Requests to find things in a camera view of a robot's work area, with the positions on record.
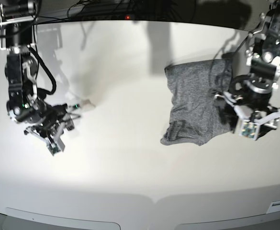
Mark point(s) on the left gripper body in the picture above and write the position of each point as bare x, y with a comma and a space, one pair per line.
248, 98

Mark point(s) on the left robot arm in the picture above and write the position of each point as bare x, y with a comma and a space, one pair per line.
263, 45

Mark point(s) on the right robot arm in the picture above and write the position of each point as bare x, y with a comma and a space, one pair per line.
29, 79

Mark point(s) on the grey long-sleeve T-shirt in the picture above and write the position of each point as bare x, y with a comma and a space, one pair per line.
196, 116

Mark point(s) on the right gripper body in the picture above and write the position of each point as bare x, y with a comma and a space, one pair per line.
56, 120

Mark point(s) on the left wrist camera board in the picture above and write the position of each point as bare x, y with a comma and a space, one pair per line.
246, 128

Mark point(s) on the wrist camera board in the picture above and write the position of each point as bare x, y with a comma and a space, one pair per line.
56, 147
246, 128

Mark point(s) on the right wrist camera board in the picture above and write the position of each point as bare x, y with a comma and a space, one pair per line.
56, 147

